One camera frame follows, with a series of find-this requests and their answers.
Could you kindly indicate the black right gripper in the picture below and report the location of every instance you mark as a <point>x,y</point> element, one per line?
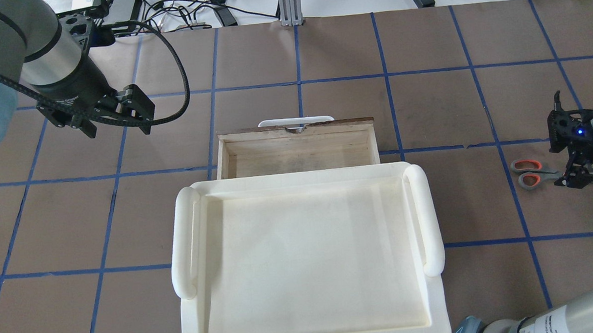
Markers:
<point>578,164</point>

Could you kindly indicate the orange grey scissors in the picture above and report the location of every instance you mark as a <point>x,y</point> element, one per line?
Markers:
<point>532,173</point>

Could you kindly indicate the aluminium frame post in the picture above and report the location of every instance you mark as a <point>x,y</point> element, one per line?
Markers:
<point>291,13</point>

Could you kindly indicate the white drawer handle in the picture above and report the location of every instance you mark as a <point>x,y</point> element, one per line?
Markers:
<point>292,121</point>

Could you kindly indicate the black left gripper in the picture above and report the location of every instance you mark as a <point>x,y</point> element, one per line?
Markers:
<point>74,86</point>

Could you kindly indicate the open wooden drawer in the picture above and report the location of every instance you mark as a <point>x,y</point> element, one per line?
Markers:
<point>274,150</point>

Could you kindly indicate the white foam tray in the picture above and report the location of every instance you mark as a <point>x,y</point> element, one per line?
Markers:
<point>346,250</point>

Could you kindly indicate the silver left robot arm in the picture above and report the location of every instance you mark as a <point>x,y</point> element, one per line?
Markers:
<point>47,58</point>

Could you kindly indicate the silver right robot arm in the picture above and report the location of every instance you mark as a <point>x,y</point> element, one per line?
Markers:
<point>576,316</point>

